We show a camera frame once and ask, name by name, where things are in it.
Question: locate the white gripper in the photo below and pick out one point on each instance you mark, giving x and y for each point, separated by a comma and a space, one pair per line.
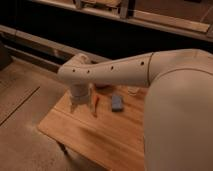
80, 94

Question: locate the blue sponge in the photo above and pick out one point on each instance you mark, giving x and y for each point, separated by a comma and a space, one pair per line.
116, 103

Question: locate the white ceramic cup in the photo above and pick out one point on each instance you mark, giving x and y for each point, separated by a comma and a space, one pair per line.
133, 90

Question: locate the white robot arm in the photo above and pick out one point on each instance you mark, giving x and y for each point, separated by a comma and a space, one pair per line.
178, 111

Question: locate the red chili pepper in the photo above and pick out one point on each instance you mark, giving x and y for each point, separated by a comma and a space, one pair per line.
94, 106

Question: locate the dark purple ceramic bowl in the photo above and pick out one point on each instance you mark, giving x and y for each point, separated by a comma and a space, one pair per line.
101, 86

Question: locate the wooden table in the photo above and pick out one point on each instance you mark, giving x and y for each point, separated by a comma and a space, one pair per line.
113, 140

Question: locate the metal table leg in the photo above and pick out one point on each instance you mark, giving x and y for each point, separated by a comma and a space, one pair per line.
62, 147

